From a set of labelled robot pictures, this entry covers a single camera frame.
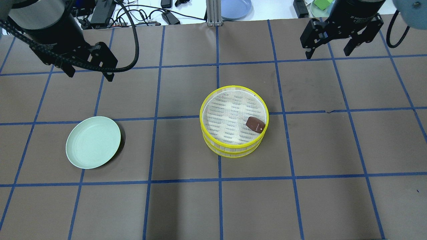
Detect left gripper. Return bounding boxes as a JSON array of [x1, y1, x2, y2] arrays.
[[17, 13, 118, 82]]

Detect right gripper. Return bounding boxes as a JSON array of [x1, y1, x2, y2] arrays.
[[300, 5, 383, 60]]

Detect brown bun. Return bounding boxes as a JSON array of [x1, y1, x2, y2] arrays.
[[246, 116, 266, 134]]

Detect yellow steamer layer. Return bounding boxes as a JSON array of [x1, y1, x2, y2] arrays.
[[199, 85, 270, 148], [202, 133, 263, 158]]

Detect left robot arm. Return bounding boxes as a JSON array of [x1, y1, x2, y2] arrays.
[[1, 0, 118, 68]]

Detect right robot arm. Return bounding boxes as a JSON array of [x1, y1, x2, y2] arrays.
[[300, 0, 427, 59]]

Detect green bowl with blocks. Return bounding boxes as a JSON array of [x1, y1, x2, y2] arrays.
[[310, 0, 335, 18]]

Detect green foam cube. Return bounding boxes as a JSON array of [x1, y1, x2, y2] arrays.
[[312, 0, 333, 10]]

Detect light green plate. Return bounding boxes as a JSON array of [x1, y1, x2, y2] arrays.
[[65, 116, 121, 170]]

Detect black power adapter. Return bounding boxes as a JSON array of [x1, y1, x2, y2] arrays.
[[161, 11, 180, 25]]

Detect blue plate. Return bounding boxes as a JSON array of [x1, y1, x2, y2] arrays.
[[220, 0, 252, 20]]

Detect aluminium frame post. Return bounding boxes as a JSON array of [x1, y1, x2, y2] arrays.
[[206, 0, 223, 26]]

